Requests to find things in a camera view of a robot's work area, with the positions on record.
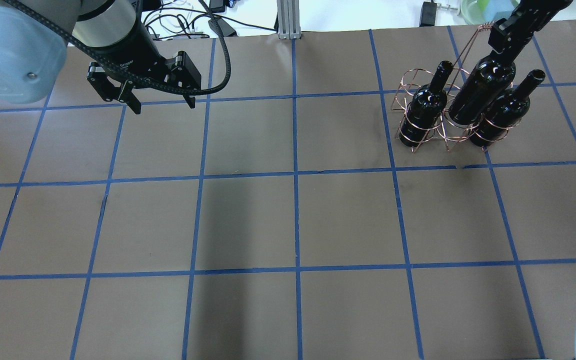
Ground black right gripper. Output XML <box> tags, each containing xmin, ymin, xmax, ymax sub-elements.
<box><xmin>487</xmin><ymin>0</ymin><xmax>573</xmax><ymax>53</ymax></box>

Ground dark glass wine bottle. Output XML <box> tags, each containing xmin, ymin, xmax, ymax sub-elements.
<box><xmin>448</xmin><ymin>51</ymin><xmax>519</xmax><ymax>128</ymax></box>

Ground copper wire wine basket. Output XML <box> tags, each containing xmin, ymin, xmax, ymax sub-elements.
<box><xmin>391</xmin><ymin>19</ymin><xmax>546</xmax><ymax>153</ymax></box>

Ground aluminium frame post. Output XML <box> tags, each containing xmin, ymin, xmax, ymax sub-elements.
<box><xmin>276</xmin><ymin>0</ymin><xmax>302</xmax><ymax>40</ymax></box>

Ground dark bottle in basket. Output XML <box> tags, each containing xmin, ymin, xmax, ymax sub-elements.
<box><xmin>398</xmin><ymin>60</ymin><xmax>454</xmax><ymax>148</ymax></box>
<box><xmin>468</xmin><ymin>69</ymin><xmax>546</xmax><ymax>148</ymax></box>

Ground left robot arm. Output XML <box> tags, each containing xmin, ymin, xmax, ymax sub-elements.
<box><xmin>0</xmin><ymin>0</ymin><xmax>202</xmax><ymax>104</ymax></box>

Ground black braided cable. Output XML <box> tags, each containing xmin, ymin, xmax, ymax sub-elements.
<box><xmin>3</xmin><ymin>0</ymin><xmax>232</xmax><ymax>98</ymax></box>

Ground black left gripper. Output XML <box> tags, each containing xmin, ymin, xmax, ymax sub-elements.
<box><xmin>86</xmin><ymin>20</ymin><xmax>202</xmax><ymax>115</ymax></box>

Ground green bowl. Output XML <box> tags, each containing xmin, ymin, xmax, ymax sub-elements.
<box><xmin>459</xmin><ymin>0</ymin><xmax>519</xmax><ymax>25</ymax></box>

